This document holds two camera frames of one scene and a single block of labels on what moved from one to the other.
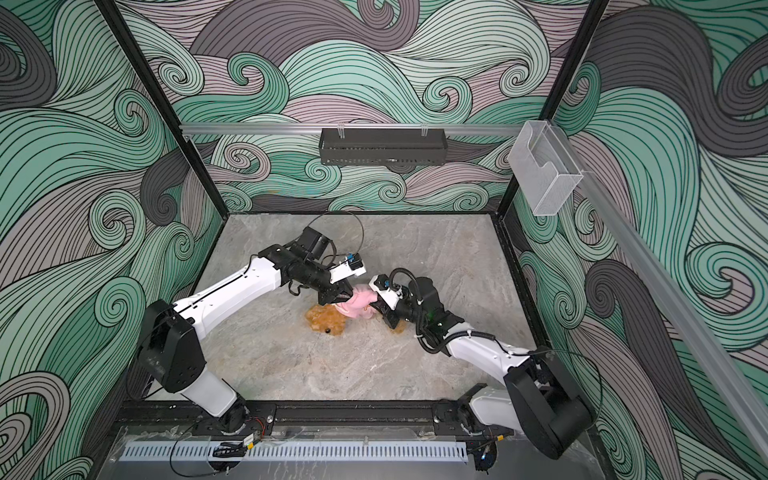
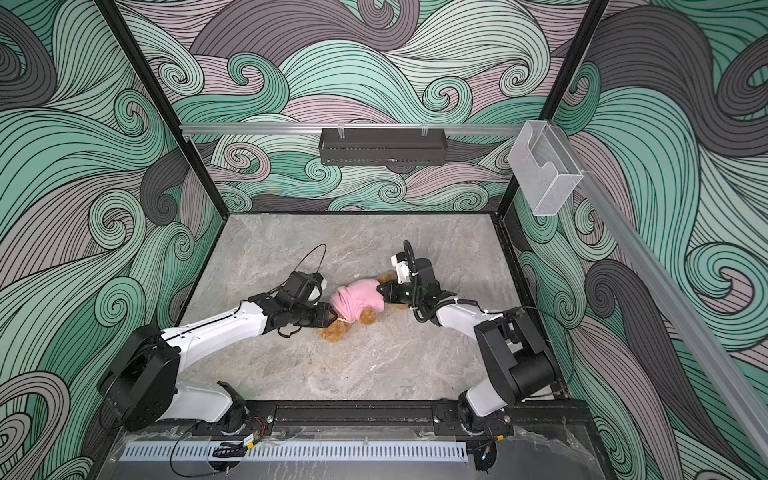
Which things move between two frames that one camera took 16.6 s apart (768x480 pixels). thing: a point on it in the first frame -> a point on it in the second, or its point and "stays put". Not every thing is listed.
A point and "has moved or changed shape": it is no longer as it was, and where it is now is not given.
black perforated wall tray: (382, 146) stays put
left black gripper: (335, 293) -> (323, 314)
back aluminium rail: (352, 128) stays put
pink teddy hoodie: (359, 303) has moved or changed shape
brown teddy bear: (331, 321) has moved or changed shape
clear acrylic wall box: (546, 172) stays put
